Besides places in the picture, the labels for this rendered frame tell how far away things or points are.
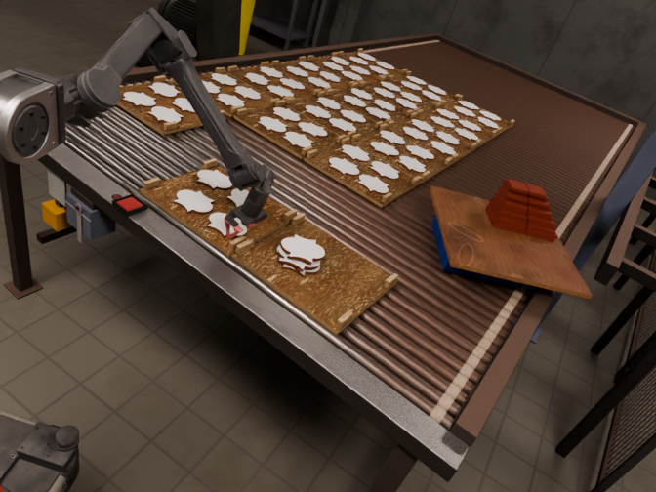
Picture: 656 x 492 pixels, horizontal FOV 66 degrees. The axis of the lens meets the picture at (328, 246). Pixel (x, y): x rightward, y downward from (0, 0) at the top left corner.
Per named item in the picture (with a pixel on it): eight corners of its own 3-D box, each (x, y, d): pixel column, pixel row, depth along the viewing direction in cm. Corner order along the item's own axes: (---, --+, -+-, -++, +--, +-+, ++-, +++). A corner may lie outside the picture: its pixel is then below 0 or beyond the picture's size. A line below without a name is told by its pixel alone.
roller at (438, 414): (442, 436, 127) (450, 426, 124) (8, 109, 195) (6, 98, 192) (450, 425, 131) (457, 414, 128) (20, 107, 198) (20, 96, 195)
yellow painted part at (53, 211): (57, 232, 185) (53, 177, 172) (42, 220, 189) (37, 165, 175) (77, 225, 191) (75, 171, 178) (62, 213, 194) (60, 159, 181)
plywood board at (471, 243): (590, 299, 169) (593, 295, 168) (450, 266, 162) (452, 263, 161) (542, 218, 209) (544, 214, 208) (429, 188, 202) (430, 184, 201)
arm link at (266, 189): (252, 185, 145) (270, 194, 146) (258, 173, 150) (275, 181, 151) (244, 202, 149) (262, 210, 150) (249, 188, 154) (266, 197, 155)
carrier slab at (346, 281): (336, 336, 139) (337, 332, 138) (230, 257, 153) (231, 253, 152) (396, 283, 165) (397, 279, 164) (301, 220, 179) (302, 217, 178)
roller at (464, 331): (488, 363, 153) (495, 352, 150) (91, 97, 221) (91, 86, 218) (493, 354, 157) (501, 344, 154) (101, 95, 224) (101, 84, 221)
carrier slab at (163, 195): (228, 257, 153) (229, 253, 152) (139, 192, 167) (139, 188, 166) (298, 219, 179) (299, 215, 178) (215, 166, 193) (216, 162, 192)
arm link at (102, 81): (128, 16, 129) (156, -5, 125) (164, 61, 137) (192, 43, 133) (45, 102, 97) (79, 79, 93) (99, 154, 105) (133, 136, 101)
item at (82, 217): (87, 251, 174) (86, 208, 164) (63, 230, 179) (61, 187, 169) (116, 239, 183) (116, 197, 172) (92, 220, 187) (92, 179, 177)
